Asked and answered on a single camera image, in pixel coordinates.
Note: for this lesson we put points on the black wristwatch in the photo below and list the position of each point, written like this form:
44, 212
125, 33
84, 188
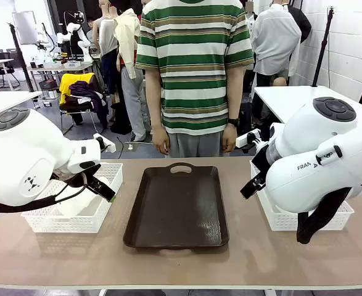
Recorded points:
233, 122

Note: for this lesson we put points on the black office chair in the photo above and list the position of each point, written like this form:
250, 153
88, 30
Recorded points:
2, 72

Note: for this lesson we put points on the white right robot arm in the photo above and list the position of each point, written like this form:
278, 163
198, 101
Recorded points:
310, 172

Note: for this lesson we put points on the mannequin with cream shirt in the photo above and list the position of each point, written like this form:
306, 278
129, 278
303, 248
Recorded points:
129, 61

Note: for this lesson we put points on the dark brown plastic tray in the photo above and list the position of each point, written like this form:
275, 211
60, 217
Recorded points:
176, 209

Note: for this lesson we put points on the translucent plastic conical flask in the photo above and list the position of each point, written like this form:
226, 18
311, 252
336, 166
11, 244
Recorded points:
72, 206

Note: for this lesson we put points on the person's right forearm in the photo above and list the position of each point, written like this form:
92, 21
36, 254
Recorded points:
154, 98

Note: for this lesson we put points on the dark red case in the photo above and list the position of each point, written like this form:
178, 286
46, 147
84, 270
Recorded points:
48, 84

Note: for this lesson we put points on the mannequin with white tank top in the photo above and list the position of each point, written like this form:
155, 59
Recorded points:
106, 34

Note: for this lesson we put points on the dark purple garment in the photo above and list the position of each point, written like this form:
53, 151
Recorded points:
91, 92

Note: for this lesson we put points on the black light stand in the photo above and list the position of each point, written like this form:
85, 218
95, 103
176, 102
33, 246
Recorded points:
22, 61

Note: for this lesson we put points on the large white table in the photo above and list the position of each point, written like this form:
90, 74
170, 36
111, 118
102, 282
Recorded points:
285, 98

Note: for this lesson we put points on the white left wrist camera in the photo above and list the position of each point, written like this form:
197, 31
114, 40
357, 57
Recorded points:
106, 143

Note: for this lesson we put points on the person in green striped shirt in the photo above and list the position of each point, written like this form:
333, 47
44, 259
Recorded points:
194, 61

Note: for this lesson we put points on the black hanging bag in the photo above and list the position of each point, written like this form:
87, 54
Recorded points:
302, 23

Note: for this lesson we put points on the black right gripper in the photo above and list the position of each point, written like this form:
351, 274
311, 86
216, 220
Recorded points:
263, 161

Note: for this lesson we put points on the background work desk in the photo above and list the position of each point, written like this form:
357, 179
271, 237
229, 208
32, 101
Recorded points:
60, 66

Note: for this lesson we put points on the person's left forearm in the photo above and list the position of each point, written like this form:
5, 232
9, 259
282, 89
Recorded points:
234, 92

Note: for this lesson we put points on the white reflector panel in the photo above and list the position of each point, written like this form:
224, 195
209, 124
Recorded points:
25, 27

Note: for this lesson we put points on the grey floor plate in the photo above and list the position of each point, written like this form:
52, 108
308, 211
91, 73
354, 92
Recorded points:
137, 147

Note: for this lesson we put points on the yellow garment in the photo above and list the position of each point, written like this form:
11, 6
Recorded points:
65, 83

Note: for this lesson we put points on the person's right hand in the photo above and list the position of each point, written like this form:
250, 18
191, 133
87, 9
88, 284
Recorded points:
161, 140

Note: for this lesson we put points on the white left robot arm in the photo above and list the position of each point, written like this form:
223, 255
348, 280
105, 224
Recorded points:
20, 148

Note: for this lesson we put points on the person's left hand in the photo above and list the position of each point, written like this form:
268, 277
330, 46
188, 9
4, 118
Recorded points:
229, 138

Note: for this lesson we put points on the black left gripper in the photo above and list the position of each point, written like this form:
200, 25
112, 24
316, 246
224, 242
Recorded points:
81, 179

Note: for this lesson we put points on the white perforated plastic basket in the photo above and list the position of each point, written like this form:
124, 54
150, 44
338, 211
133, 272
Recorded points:
285, 220
76, 223

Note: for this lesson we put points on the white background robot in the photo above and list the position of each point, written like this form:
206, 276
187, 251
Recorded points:
79, 40

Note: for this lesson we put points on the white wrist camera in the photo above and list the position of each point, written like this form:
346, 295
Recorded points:
247, 138
106, 143

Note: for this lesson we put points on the black tripod stand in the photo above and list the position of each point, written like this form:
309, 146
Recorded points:
322, 46

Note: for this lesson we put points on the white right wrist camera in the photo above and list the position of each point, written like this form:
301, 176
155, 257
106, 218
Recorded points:
247, 138

